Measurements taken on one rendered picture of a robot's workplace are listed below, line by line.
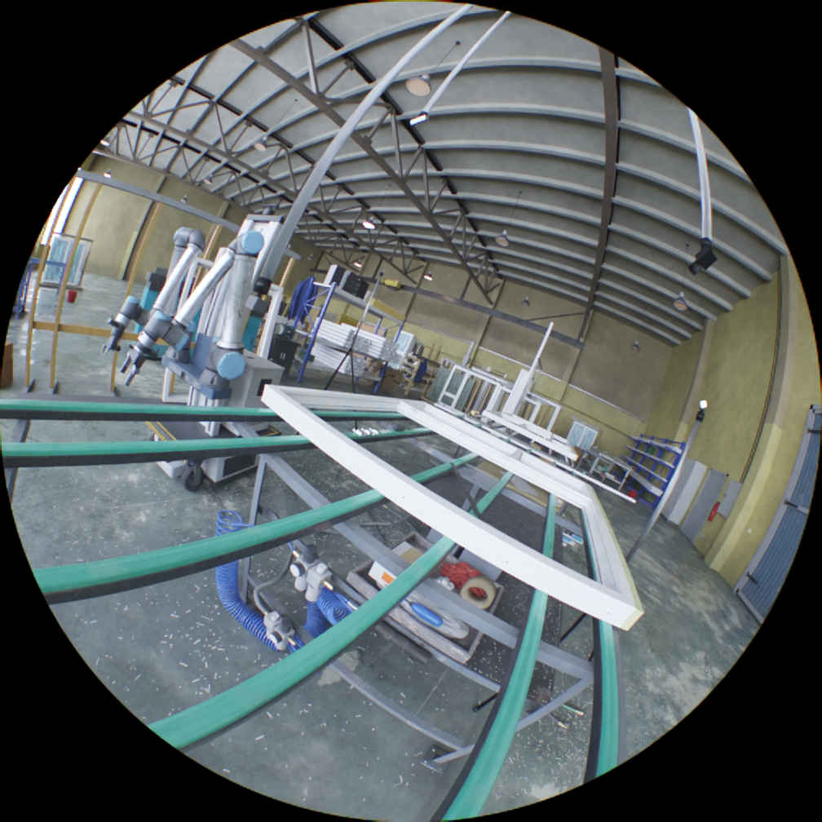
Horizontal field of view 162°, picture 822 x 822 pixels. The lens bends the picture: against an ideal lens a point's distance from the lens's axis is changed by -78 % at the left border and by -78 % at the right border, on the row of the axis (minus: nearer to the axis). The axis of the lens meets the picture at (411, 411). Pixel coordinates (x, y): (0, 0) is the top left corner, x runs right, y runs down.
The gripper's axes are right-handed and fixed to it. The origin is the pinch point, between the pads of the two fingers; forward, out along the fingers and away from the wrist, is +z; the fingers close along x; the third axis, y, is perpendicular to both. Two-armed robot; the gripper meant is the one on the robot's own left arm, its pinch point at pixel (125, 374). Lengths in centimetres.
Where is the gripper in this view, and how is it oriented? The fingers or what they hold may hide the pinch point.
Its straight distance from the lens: 155.8
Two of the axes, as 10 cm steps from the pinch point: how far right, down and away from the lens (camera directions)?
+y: -1.4, -3.1, -9.4
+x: 8.1, 5.1, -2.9
